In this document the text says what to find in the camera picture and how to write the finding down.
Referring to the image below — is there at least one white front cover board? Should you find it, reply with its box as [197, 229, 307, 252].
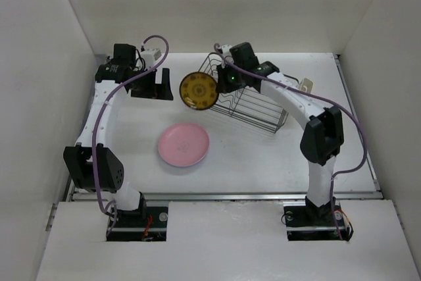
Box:
[37, 200, 419, 280]

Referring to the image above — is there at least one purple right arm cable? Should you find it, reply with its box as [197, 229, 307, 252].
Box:
[214, 43, 368, 241]

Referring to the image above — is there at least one pink plate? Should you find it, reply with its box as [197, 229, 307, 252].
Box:
[157, 122, 210, 168]

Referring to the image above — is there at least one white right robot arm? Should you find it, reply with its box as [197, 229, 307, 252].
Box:
[179, 42, 344, 224]

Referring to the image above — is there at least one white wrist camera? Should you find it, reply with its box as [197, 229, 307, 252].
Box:
[140, 47, 162, 70]
[218, 44, 232, 57]

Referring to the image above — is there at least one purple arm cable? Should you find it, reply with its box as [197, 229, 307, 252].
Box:
[91, 34, 170, 239]
[214, 43, 368, 241]

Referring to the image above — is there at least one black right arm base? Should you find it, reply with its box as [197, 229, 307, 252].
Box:
[282, 204, 354, 242]

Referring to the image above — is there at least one aluminium side rail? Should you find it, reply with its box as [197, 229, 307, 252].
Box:
[44, 55, 112, 232]

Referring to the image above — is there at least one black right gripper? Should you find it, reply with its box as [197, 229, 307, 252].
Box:
[216, 61, 245, 93]

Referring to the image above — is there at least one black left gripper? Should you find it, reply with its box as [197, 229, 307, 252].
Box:
[130, 66, 172, 101]

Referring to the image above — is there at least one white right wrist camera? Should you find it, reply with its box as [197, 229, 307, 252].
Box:
[218, 44, 232, 57]

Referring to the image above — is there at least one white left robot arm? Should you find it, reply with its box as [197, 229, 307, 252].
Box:
[63, 43, 174, 226]

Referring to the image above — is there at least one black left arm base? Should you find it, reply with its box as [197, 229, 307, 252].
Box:
[106, 196, 169, 242]

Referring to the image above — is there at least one yellow patterned small plate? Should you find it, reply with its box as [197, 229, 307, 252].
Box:
[179, 72, 219, 111]

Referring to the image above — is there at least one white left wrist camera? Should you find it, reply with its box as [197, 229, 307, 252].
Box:
[140, 47, 162, 70]

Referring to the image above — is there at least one aluminium table edge rail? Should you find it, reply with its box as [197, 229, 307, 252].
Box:
[72, 190, 384, 203]

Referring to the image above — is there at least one grey wire dish rack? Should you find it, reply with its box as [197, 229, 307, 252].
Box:
[197, 53, 290, 136]

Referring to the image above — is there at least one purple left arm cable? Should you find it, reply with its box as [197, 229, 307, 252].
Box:
[91, 34, 170, 239]

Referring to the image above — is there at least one beige cutlery holder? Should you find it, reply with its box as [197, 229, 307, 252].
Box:
[299, 78, 313, 93]

